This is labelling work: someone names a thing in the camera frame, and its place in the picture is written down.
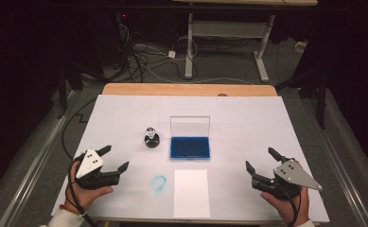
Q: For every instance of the metal floor rail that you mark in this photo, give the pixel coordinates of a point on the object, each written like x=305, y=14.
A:
x=339, y=164
x=36, y=164

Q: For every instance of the black metal stand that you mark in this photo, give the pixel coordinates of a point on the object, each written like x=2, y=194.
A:
x=321, y=101
x=61, y=94

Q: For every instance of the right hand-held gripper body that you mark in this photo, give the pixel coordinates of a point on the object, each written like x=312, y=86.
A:
x=292, y=173

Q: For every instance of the wooden table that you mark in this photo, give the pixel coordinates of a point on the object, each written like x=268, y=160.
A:
x=188, y=89

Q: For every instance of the white metal desk frame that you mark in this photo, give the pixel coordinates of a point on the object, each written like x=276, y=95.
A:
x=229, y=29

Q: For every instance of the small white power adapter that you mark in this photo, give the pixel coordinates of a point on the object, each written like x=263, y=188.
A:
x=171, y=54

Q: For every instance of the blue ink pad clear case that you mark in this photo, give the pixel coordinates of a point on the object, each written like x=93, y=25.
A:
x=189, y=147

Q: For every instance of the white paper sheet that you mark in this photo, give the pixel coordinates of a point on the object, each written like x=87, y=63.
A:
x=191, y=194

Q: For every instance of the person's right hand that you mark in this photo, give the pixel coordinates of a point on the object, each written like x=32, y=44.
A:
x=290, y=209

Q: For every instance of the person's left hand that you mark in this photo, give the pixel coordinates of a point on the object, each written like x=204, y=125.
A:
x=84, y=197

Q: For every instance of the white power strip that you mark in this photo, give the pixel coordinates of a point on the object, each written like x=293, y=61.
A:
x=300, y=46

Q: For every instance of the blue ink smudge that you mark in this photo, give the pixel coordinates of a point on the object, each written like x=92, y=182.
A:
x=158, y=183

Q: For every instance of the white table cover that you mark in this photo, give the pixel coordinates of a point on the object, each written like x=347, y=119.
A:
x=235, y=126

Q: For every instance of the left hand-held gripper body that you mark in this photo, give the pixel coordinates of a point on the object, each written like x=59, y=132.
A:
x=91, y=164

